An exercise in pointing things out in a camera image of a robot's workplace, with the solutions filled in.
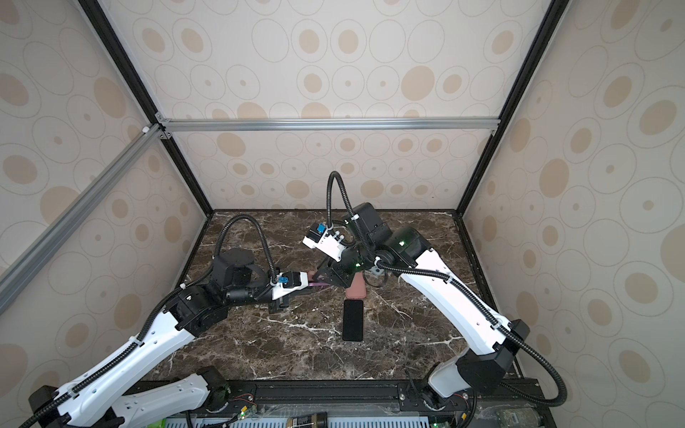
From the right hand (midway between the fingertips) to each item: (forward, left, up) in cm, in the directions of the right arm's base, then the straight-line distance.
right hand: (320, 273), depth 64 cm
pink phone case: (+12, -10, -30) cm, 34 cm away
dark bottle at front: (-27, +2, -27) cm, 38 cm away
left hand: (-2, +2, -1) cm, 3 cm away
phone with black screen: (0, -8, -30) cm, 31 cm away
